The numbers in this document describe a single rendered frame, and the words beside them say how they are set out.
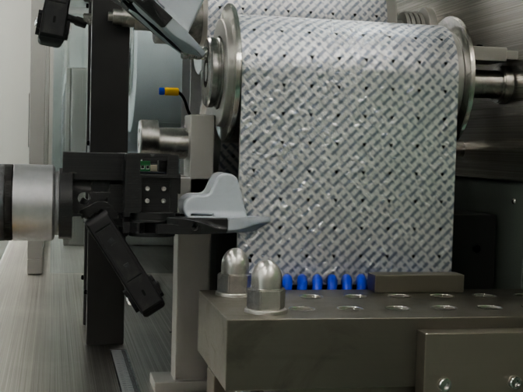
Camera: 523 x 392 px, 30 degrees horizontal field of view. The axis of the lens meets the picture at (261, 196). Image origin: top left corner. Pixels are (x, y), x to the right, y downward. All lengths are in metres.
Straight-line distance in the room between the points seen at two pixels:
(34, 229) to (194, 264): 0.21
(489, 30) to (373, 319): 0.49
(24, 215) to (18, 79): 5.62
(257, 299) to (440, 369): 0.16
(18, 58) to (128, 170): 5.63
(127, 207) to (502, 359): 0.38
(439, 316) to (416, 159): 0.24
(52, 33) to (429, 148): 0.41
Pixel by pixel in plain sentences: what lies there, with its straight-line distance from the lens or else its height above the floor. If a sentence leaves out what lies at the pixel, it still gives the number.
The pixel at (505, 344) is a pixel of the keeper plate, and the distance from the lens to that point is 0.87.
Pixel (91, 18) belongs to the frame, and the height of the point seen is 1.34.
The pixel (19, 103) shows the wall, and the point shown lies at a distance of 6.55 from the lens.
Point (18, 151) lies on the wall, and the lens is 6.55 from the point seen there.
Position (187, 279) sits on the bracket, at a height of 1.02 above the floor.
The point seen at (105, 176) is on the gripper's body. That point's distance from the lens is 0.97.
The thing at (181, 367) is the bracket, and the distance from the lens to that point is 1.10.
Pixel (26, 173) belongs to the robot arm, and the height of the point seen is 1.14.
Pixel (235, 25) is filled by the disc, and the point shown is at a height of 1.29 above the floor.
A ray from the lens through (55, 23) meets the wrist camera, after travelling 1.01.
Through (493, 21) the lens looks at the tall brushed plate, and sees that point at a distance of 1.21.
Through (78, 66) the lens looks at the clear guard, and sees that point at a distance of 2.02.
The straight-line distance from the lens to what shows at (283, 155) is 1.01.
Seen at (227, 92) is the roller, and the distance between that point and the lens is 1.01.
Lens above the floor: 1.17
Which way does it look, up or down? 3 degrees down
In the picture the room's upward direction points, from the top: 2 degrees clockwise
